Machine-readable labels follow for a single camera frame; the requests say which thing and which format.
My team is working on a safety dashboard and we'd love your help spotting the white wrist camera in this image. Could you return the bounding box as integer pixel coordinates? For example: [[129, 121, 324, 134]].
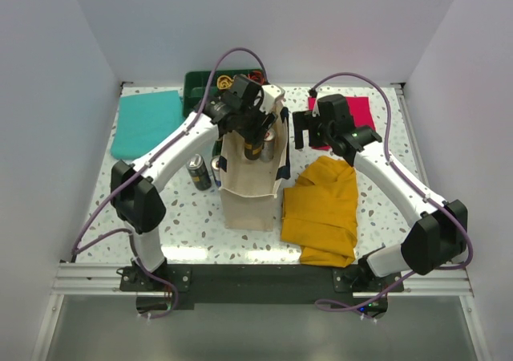
[[260, 84, 285, 113], [308, 88, 319, 116]]

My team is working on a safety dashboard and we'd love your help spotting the yellow rolled tie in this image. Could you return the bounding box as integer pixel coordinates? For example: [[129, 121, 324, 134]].
[[216, 75, 234, 91]]

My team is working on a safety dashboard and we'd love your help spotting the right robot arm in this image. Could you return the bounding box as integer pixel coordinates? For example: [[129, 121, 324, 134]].
[[293, 94, 470, 291]]

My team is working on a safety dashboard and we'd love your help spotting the red folded cloth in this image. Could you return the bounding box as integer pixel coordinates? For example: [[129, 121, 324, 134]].
[[312, 94, 376, 150]]

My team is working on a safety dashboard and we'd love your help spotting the mustard yellow cloth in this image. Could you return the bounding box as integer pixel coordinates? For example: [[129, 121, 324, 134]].
[[281, 156, 358, 268]]

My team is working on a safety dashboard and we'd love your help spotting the beige canvas tote bag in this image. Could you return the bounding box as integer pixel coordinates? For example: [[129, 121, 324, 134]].
[[219, 100, 291, 231]]

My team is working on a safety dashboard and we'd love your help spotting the teal folded cloth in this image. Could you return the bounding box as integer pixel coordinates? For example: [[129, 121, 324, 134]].
[[110, 91, 184, 160]]

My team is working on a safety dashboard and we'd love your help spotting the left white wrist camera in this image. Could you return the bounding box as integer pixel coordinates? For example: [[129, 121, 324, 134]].
[[260, 84, 285, 113]]

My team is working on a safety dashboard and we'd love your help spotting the red tab can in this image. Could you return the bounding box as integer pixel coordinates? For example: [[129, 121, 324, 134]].
[[260, 128, 276, 162], [210, 156, 221, 188]]

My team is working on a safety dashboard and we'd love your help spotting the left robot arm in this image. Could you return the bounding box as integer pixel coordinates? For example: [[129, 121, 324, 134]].
[[111, 75, 285, 290]]

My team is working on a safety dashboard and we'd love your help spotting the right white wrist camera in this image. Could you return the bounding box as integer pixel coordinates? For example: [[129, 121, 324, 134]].
[[308, 88, 319, 116]]

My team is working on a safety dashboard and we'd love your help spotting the orange black rolled tie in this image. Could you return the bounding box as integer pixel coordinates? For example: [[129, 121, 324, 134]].
[[248, 70, 265, 85]]

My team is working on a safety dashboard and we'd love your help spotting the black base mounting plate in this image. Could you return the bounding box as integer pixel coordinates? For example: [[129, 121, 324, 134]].
[[116, 264, 404, 314]]

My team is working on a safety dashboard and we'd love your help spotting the silver top can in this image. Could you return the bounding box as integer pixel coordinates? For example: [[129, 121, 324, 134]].
[[244, 136, 264, 161]]

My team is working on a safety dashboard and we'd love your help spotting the green compartment tray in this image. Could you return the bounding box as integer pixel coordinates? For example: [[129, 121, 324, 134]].
[[182, 68, 267, 118]]

